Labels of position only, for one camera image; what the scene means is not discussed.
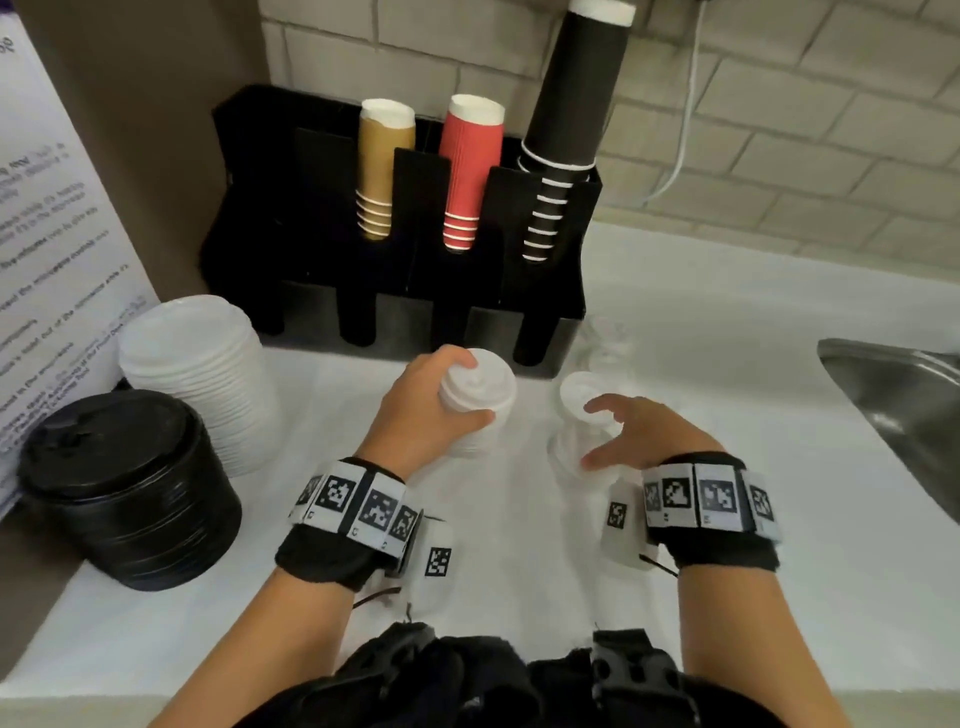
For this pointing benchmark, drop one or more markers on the stack of red paper cups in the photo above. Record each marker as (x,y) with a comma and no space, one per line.
(469,165)

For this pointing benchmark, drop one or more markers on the black chest harness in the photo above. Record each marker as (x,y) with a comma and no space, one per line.
(450,682)

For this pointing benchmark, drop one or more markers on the black cup holder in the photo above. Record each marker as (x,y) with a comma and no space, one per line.
(300,247)

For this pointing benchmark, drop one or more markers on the black right wrist marker band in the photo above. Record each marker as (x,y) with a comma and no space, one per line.
(720,551)

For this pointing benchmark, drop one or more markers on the stack of gold paper cups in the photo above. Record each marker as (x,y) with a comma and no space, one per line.
(379,165)

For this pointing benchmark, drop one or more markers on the person's right hand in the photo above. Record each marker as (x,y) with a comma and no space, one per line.
(660,439)

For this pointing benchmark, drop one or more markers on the stack of black lids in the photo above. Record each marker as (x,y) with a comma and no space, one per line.
(127,450)

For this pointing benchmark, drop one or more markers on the person's left hand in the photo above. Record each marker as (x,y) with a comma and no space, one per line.
(412,420)

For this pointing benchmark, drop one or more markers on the stack of black paper cups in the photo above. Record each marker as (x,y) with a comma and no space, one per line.
(574,82)

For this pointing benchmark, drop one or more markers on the person's left forearm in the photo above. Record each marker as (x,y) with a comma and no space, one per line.
(255,652)

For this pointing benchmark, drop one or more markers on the steel sink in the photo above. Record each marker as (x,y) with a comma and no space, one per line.
(907,405)

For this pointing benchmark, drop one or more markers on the microwave safety poster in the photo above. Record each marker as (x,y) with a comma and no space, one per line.
(60,300)

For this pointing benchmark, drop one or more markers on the person's right forearm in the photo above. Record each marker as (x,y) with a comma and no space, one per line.
(742,645)

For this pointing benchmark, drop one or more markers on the black wrist marker band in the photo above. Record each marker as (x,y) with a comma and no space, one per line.
(322,559)
(720,551)

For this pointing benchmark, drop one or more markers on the black left wrist marker band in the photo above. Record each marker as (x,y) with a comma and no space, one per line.
(322,559)

